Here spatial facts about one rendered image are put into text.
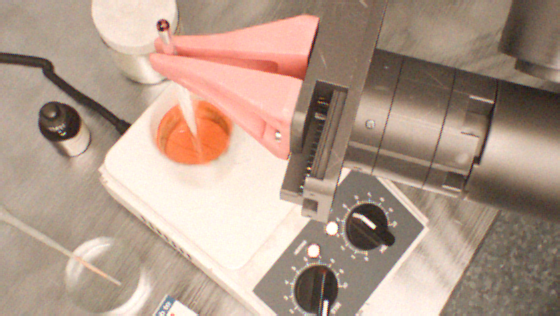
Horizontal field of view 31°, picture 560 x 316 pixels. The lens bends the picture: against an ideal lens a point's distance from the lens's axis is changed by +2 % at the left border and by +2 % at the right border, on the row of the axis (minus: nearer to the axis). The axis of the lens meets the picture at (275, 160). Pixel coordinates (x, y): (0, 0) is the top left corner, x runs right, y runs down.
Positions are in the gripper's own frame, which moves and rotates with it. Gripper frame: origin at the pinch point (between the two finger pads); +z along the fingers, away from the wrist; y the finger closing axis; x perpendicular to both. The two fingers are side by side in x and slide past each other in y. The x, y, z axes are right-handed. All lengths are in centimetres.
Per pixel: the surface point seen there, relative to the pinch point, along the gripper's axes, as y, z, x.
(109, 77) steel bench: -6.8, 10.3, 28.9
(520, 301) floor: -12, -38, 104
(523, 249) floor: -20, -37, 104
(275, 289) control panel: 6.2, -6.7, 22.9
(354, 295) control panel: 4.8, -12.0, 25.4
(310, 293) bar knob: 5.7, -9.0, 23.6
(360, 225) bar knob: 0.6, -11.1, 22.3
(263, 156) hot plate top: -1.7, -3.7, 20.1
